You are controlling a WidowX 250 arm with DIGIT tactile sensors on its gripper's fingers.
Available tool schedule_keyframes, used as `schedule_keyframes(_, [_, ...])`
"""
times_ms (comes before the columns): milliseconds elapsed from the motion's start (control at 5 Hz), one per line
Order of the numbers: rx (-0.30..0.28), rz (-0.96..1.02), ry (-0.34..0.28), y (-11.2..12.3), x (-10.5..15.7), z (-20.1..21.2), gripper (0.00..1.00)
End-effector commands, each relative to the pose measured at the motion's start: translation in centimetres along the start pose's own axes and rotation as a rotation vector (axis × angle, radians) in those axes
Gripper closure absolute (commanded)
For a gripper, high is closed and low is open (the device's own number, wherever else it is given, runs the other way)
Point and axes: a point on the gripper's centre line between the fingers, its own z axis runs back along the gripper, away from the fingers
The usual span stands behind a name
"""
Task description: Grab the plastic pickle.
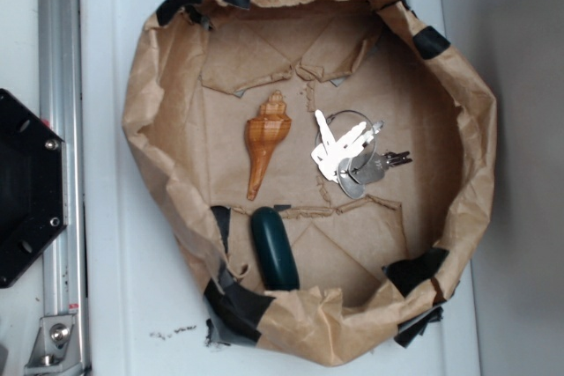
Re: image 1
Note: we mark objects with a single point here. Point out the orange plastic conch shell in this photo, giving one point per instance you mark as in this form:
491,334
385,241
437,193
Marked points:
263,134

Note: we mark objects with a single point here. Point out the white cutting board tray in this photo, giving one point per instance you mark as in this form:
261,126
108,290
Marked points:
147,316

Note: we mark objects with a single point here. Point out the aluminium extrusion rail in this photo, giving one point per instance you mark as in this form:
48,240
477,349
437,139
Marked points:
64,261

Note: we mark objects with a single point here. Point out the metal corner bracket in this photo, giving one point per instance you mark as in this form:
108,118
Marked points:
56,347

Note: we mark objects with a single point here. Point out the silver key bunch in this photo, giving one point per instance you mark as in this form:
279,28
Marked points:
352,160

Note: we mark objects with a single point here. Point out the dark green plastic pickle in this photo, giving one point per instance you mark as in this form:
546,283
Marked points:
273,251

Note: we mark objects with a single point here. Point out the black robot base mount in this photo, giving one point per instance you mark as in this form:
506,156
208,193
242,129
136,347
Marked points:
32,194

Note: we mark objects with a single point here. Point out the brown paper bag bin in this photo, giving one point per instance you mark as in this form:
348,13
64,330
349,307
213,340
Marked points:
370,269

